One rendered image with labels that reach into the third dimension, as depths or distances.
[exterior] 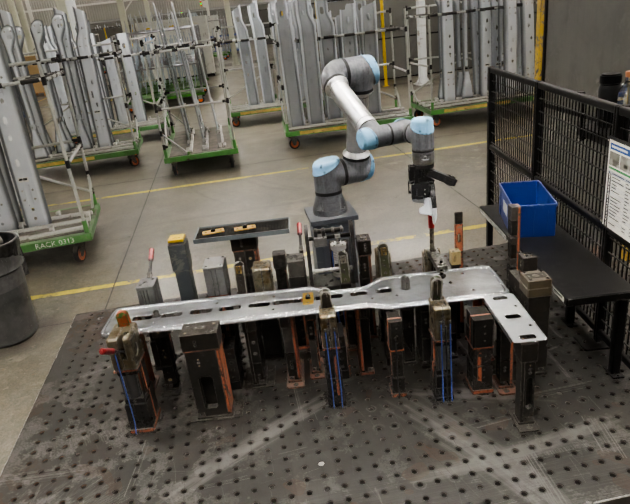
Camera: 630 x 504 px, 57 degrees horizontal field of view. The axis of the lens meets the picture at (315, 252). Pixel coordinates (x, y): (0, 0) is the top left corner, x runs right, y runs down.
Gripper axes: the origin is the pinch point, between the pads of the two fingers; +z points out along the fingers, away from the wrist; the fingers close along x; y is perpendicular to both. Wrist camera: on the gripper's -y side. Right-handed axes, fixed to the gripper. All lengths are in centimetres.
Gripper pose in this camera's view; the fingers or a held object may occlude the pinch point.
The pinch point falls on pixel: (431, 217)
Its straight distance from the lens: 210.9
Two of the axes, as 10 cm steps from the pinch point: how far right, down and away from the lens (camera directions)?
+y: -9.9, 1.1, 0.1
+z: 1.1, 9.1, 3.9
